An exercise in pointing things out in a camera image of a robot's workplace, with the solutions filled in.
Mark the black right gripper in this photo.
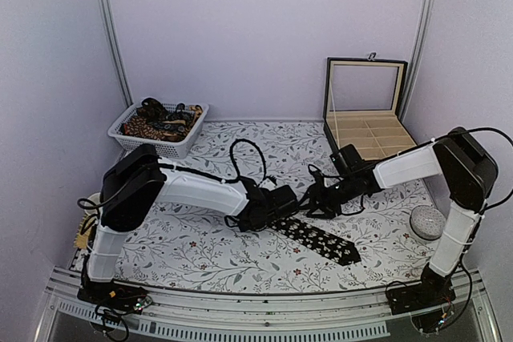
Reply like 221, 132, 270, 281
301, 175, 358, 219

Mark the black floral tie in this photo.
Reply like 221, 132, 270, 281
271, 218, 362, 266

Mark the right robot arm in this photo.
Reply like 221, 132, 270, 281
305, 127, 499, 309

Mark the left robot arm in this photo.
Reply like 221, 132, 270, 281
77, 144, 298, 310

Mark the brown patterned ties pile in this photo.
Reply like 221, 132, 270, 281
120, 98, 204, 143

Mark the floral tablecloth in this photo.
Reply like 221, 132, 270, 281
115, 122, 434, 294

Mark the white plastic basket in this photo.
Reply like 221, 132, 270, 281
107, 97, 209, 159

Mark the patterned round bowl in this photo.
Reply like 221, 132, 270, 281
410, 205, 446, 242

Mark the black compartment storage box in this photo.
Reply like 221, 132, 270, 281
322, 57, 415, 160

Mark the white ceramic mug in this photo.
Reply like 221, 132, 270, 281
85, 192, 101, 207

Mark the woven bamboo tray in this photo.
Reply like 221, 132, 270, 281
74, 214, 97, 250

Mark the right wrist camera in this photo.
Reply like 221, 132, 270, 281
308, 164, 326, 187

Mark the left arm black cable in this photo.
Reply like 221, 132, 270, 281
76, 138, 268, 239

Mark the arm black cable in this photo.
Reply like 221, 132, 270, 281
440, 127, 513, 215
76, 138, 268, 239

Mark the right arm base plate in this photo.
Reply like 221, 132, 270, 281
385, 281, 456, 315

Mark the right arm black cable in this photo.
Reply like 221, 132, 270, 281
440, 127, 513, 215

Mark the aluminium front rail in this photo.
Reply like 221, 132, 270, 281
34, 268, 502, 341

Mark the right metal frame post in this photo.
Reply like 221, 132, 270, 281
398, 0, 435, 121

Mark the metal frame post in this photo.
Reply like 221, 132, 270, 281
398, 0, 435, 121
98, 0, 133, 107

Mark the left metal frame post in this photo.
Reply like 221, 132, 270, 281
98, 0, 133, 107

